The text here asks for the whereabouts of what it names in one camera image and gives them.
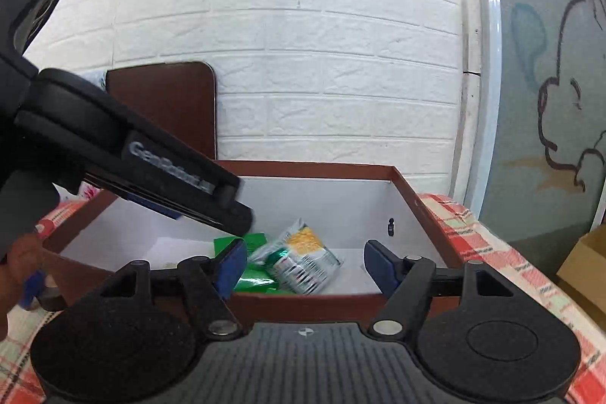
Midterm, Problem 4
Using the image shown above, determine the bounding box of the white door frame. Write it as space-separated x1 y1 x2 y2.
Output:
450 0 503 220

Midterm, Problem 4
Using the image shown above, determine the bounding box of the green packet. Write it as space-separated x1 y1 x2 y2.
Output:
213 232 280 294

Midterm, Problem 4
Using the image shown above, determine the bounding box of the grey cartoon printed panel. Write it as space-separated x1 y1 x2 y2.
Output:
483 0 606 234

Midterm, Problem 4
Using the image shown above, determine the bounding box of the silver and yellow snack packet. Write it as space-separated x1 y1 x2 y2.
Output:
248 218 344 295

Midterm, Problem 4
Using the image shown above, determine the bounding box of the person's left hand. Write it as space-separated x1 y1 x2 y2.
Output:
0 234 47 341

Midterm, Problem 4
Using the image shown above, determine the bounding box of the brown wooden board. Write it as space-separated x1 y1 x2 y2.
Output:
105 61 219 161

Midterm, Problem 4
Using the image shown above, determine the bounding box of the cardboard box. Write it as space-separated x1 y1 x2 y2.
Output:
556 226 606 324

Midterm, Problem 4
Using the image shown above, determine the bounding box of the red checked cloth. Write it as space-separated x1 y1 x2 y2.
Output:
0 191 606 404

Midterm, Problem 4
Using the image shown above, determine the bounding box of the brown drawer with white interior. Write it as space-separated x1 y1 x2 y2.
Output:
40 160 467 329

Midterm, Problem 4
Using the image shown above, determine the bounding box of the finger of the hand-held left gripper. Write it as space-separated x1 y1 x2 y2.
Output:
85 179 255 238

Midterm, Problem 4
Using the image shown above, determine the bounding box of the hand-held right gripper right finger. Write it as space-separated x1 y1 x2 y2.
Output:
364 238 517 341

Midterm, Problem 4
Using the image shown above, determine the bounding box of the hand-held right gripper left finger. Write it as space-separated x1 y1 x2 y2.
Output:
97 237 249 341

